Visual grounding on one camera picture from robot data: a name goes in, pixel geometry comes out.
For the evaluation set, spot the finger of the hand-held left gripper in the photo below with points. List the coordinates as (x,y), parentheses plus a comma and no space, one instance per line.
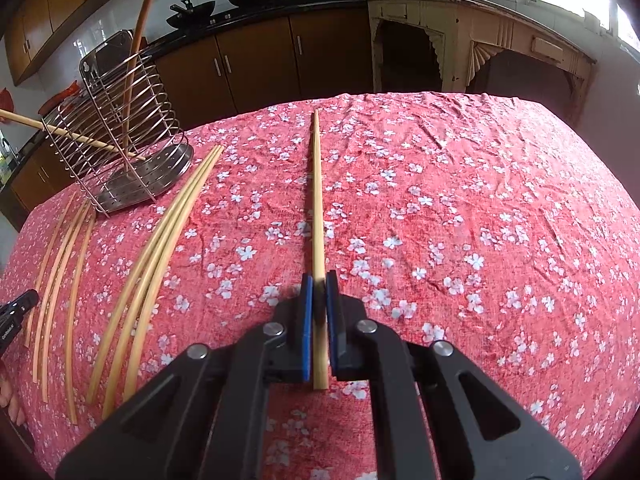
(17,310)

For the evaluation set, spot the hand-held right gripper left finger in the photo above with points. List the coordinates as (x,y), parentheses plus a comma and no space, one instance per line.
(306,330)

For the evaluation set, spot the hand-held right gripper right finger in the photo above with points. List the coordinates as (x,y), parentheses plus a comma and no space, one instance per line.
(332,340)

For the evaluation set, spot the person's left hand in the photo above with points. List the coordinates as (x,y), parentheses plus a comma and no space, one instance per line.
(7,395)

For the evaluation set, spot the bottles by sink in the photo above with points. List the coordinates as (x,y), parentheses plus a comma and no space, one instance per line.
(6,160)

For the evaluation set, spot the red floral tablecloth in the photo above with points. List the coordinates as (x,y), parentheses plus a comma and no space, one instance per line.
(450,210)

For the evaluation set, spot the red plastic bags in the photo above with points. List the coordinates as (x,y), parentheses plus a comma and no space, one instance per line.
(62,97)

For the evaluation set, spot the long brown upper cabinets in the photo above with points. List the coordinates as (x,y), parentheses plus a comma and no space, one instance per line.
(50,0)

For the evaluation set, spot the black kitchen countertop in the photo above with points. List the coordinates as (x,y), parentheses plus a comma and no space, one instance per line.
(300,4)

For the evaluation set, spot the open black wok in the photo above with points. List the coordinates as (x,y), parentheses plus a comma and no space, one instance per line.
(192,14)

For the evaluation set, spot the cream wooden side table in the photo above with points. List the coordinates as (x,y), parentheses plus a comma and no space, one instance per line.
(500,30)

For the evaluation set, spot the red wall hanging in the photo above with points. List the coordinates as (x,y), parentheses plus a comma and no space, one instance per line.
(5,99)

